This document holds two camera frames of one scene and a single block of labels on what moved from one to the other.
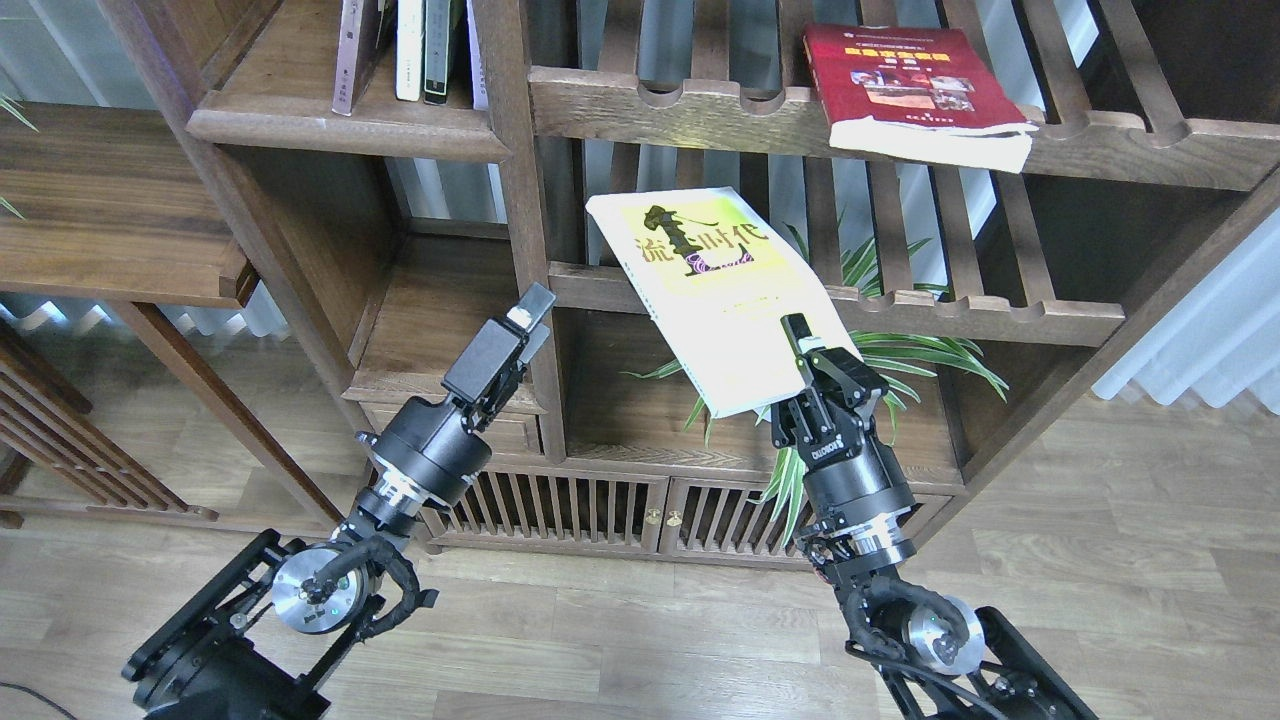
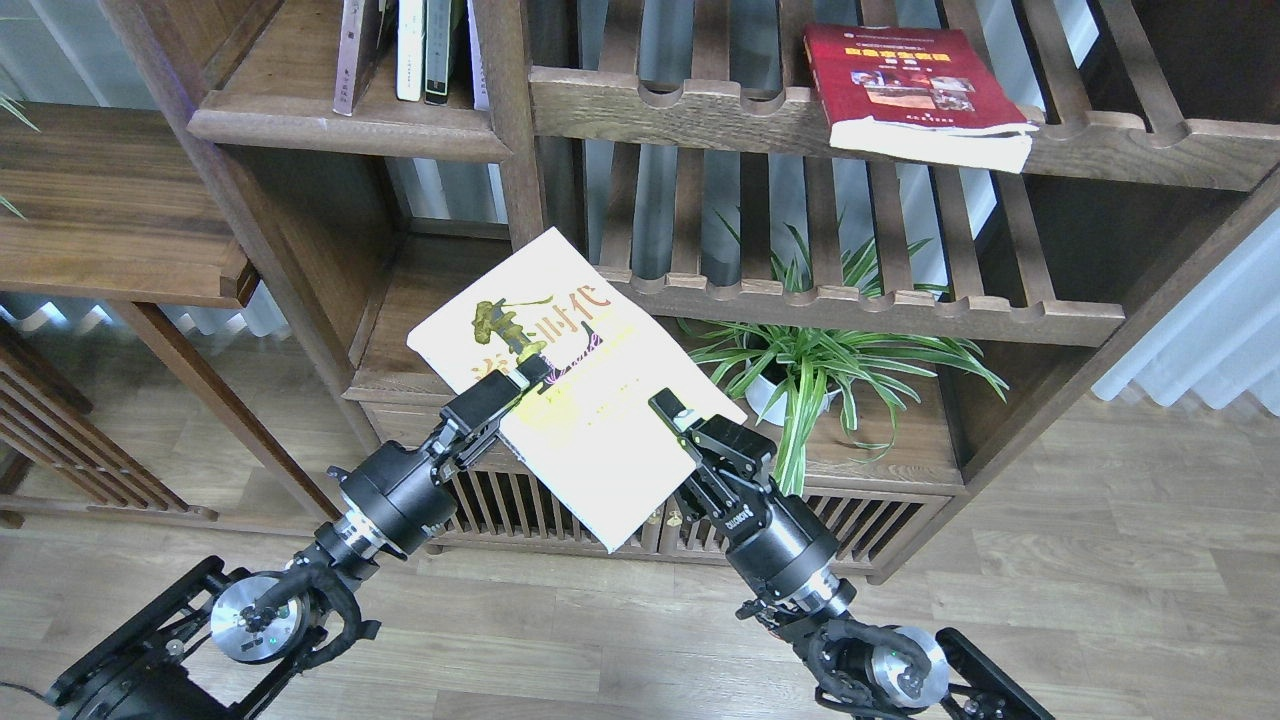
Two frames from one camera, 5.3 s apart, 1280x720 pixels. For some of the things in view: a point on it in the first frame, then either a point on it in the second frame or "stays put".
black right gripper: x=858 y=490 -> x=786 y=547
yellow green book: x=718 y=288 -> x=593 y=434
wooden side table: x=100 y=204 stays put
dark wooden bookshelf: x=979 y=200 stays put
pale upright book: x=478 y=70 stays put
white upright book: x=409 y=49 stays put
